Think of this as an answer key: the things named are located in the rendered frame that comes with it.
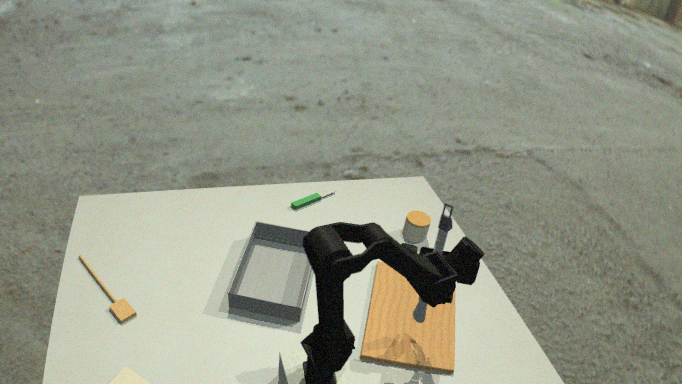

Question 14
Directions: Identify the grey cylinder with wooden lid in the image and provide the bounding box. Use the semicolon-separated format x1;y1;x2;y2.
402;211;431;242

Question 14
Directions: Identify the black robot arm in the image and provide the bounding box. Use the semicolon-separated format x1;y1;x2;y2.
300;222;485;384

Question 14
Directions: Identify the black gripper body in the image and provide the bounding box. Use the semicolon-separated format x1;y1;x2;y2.
401;243;480;285

